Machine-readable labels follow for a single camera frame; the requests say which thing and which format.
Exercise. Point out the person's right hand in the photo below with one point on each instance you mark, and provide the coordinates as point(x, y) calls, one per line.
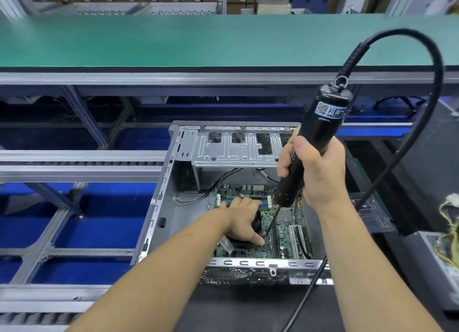
point(326, 181)

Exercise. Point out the person's left hand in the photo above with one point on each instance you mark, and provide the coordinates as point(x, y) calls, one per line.
point(240, 217)

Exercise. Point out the green motherboard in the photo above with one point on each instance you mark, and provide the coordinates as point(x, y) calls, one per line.
point(287, 238)

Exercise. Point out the grey metal computer case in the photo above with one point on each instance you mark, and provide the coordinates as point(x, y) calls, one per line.
point(183, 170)

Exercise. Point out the person's left forearm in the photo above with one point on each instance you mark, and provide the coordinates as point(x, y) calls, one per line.
point(150, 285)

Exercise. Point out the clear plastic screw tray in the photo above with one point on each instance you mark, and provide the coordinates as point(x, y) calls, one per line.
point(374, 213)

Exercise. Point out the grey power supply unit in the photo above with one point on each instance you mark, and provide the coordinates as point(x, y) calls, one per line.
point(430, 271)

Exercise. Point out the green conveyor belt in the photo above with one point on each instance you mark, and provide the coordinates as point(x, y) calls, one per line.
point(143, 41)

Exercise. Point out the grey flat metal rail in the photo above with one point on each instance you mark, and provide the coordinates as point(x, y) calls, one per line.
point(79, 167)

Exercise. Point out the grey roller conveyor rail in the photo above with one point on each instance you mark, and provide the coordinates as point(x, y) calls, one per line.
point(43, 310)

